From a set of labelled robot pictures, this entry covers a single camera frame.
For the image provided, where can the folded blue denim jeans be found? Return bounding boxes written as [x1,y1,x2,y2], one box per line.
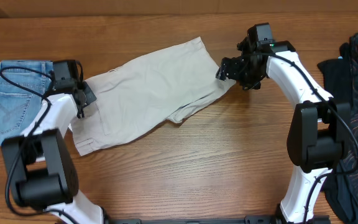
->
[0,60,53,145]

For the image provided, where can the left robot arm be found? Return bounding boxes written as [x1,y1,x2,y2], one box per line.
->
[1,60,109,223]

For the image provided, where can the beige cotton shorts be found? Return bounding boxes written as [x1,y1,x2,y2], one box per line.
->
[71,37,235,156]

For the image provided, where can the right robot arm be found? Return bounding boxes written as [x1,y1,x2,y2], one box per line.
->
[216,23,351,223]

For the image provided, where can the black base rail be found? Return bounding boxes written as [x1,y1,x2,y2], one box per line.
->
[107,214,332,224]

